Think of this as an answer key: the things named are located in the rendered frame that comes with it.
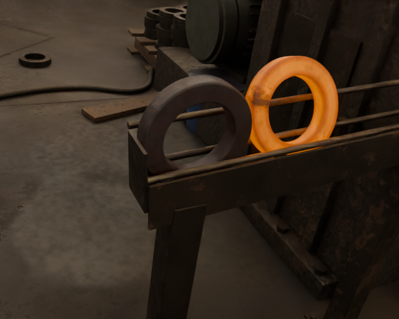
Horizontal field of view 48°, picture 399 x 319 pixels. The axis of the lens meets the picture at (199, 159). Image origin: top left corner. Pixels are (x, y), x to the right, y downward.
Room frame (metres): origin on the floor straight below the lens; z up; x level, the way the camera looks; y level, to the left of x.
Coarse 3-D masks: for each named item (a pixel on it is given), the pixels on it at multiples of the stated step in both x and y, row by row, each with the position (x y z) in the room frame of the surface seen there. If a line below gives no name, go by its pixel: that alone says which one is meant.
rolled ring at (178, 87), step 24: (168, 96) 0.58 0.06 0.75; (192, 96) 0.59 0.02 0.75; (216, 96) 0.61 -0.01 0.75; (240, 96) 0.63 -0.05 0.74; (144, 120) 0.58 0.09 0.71; (168, 120) 0.58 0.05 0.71; (240, 120) 0.64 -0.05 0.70; (144, 144) 0.56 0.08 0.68; (240, 144) 0.64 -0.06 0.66; (168, 168) 0.58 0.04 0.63
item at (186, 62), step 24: (192, 0) 2.20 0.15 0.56; (216, 0) 2.00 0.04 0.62; (240, 0) 2.05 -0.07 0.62; (192, 24) 2.17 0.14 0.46; (216, 24) 1.97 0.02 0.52; (240, 24) 1.99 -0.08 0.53; (168, 48) 2.40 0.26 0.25; (192, 48) 2.14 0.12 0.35; (216, 48) 1.97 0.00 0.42; (240, 48) 2.02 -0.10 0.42; (168, 72) 2.24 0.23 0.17; (240, 72) 2.08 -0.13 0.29; (216, 120) 1.77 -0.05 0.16; (216, 144) 1.74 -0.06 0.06
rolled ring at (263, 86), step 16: (272, 64) 0.74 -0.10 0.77; (288, 64) 0.74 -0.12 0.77; (304, 64) 0.76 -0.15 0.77; (320, 64) 0.78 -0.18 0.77; (256, 80) 0.72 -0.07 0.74; (272, 80) 0.72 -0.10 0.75; (304, 80) 0.79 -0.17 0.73; (320, 80) 0.77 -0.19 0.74; (256, 96) 0.70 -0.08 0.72; (320, 96) 0.77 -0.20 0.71; (336, 96) 0.78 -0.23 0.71; (256, 112) 0.69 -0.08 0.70; (320, 112) 0.77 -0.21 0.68; (336, 112) 0.77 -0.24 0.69; (256, 128) 0.68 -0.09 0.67; (320, 128) 0.75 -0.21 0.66; (256, 144) 0.69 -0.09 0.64; (272, 144) 0.69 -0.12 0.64; (288, 144) 0.70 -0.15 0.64
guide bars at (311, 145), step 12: (360, 132) 0.76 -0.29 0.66; (372, 132) 0.77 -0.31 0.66; (384, 132) 0.79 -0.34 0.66; (300, 144) 0.69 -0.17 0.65; (312, 144) 0.70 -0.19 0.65; (324, 144) 0.71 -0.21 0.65; (252, 156) 0.64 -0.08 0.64; (264, 156) 0.65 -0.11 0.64; (276, 156) 0.66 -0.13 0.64; (192, 168) 0.58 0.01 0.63; (204, 168) 0.59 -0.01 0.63; (216, 168) 0.60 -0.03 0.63; (156, 180) 0.55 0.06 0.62; (168, 180) 0.56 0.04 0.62
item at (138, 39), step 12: (156, 12) 3.00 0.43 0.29; (168, 12) 2.69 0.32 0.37; (180, 12) 2.60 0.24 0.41; (144, 24) 2.92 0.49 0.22; (156, 24) 2.76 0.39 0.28; (168, 24) 2.66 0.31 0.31; (180, 24) 2.45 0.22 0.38; (132, 36) 2.95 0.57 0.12; (144, 36) 2.91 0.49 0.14; (156, 36) 2.70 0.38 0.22; (168, 36) 2.66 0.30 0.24; (180, 36) 2.45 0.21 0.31; (132, 48) 3.01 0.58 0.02; (144, 48) 2.70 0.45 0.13; (156, 48) 2.69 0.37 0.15
